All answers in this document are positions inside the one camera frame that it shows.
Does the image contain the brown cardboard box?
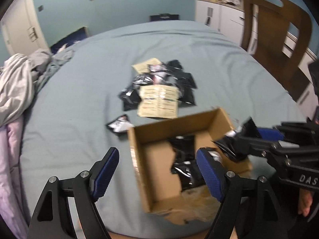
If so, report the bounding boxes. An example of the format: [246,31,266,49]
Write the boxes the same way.
[127,107,253,213]

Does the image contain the large beige snack packet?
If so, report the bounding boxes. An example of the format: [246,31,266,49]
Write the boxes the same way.
[137,85,179,119]

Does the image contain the grey crumpled blanket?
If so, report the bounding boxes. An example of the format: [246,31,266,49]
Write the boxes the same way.
[1,49,75,126]

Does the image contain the white cabinet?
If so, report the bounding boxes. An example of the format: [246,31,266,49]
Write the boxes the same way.
[195,0,318,118]

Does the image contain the person's right hand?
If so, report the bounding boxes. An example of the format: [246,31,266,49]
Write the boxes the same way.
[298,189,313,217]

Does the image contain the black packets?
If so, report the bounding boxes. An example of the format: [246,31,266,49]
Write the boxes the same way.
[168,135,205,191]

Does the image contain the lilac duvet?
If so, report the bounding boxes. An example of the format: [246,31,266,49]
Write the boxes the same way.
[1,116,28,238]

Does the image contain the white door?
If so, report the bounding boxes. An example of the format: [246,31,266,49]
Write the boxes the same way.
[1,0,49,56]

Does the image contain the small beige snack packet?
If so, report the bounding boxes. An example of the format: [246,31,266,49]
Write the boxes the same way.
[132,58,162,74]

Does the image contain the black box behind bed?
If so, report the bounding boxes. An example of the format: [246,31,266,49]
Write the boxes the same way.
[149,14,179,22]

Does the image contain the black white snack packet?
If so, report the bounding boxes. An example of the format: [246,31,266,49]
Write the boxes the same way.
[106,114,134,135]

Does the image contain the wall switch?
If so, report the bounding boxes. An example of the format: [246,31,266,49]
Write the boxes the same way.
[38,5,44,12]

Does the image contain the dark blue framed picture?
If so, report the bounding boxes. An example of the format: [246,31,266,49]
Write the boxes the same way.
[50,26,90,54]

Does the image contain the brown wooden chair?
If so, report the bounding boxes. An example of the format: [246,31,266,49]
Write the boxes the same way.
[241,0,312,101]

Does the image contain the clear plastic wrap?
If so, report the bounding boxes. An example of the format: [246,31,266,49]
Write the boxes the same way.
[151,185,220,225]

